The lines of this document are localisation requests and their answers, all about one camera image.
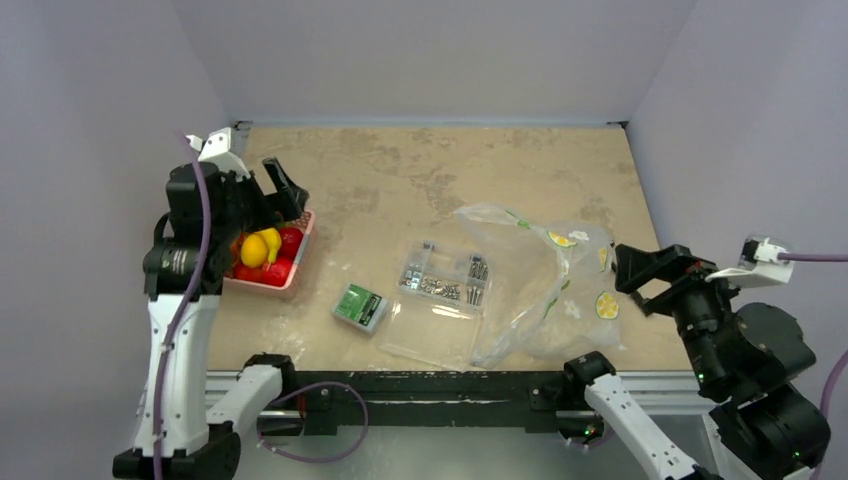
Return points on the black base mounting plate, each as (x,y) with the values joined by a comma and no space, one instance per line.
(536,402)

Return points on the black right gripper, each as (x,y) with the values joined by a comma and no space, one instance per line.
(672,277)

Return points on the green circuit board case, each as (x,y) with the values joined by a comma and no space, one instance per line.
(361,308)

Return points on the yellow fake fruit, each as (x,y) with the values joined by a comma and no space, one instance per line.
(273,241)

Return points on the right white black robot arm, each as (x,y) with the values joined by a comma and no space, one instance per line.
(744,359)

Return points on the yellow fake lemon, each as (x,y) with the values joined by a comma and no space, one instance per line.
(254,251)

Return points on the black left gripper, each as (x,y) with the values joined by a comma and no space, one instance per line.
(289,199)

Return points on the red fake apple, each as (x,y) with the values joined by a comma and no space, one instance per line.
(278,273)

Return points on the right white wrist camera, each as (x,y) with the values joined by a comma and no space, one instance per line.
(760,265)

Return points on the red fake strawberries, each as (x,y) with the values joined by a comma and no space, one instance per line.
(248,274)

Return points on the red fake round fruit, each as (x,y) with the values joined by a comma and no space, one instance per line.
(291,240)

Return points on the clear plastic screw organizer box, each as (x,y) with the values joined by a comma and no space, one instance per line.
(438,312)

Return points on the pink plastic basket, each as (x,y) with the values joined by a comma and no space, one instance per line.
(306,223)

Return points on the translucent printed plastic bag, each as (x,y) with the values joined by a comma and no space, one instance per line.
(551,286)

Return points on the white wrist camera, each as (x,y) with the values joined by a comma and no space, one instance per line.
(218,149)
(760,265)

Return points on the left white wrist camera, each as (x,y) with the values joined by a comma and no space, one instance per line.
(218,149)

